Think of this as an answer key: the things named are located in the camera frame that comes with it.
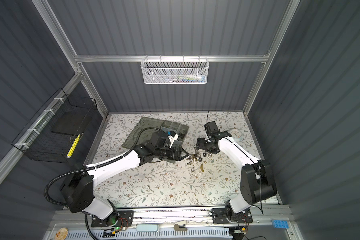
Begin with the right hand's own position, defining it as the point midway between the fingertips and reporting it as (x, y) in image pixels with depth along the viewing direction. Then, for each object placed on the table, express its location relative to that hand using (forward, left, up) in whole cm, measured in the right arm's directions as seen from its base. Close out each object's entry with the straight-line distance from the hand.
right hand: (203, 148), depth 89 cm
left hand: (-7, +12, +6) cm, 15 cm away
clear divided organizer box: (+20, +15, -8) cm, 26 cm away
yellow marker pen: (-11, +62, +20) cm, 66 cm away
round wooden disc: (-42, +69, -7) cm, 81 cm away
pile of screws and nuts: (-3, +3, -9) cm, 10 cm away
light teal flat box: (-39, +29, -5) cm, 49 cm away
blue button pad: (-37, -35, -9) cm, 52 cm away
